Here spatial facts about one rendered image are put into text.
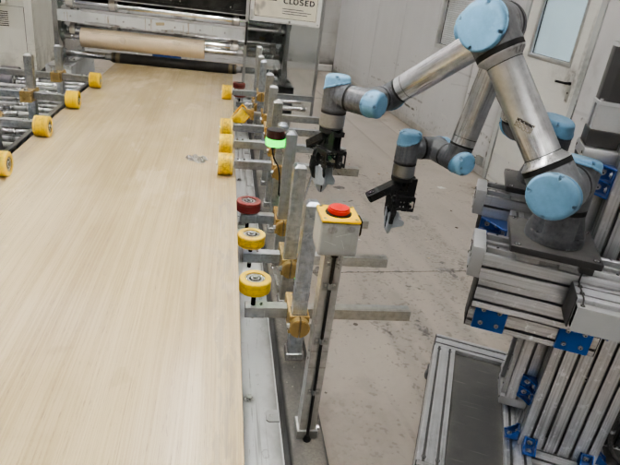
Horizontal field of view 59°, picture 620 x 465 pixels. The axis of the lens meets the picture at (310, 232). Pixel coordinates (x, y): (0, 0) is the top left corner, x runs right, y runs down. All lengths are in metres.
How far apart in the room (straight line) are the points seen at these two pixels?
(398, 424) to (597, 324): 1.11
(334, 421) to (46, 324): 1.39
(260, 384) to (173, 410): 0.52
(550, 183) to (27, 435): 1.13
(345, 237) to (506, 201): 1.12
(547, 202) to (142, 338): 0.93
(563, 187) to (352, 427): 1.36
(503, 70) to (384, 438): 1.48
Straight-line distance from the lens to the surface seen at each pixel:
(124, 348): 1.15
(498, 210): 2.03
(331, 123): 1.64
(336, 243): 0.97
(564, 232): 1.54
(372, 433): 2.33
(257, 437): 1.36
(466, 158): 1.76
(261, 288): 1.35
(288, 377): 1.40
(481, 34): 1.38
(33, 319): 1.26
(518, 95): 1.38
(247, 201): 1.81
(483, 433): 2.16
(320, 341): 1.09
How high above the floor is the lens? 1.60
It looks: 25 degrees down
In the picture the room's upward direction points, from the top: 7 degrees clockwise
